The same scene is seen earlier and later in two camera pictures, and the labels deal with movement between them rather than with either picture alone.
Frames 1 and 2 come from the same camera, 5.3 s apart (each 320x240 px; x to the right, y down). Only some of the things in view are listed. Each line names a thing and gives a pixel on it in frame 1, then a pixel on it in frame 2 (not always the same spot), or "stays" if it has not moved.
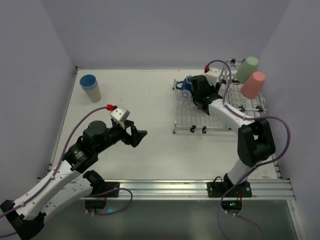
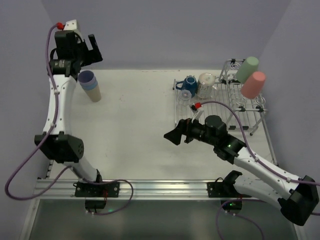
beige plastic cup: (94, 94) stays
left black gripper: (128, 133) to (85, 50)
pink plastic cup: (254, 85) stays
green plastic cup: (248, 67) stays
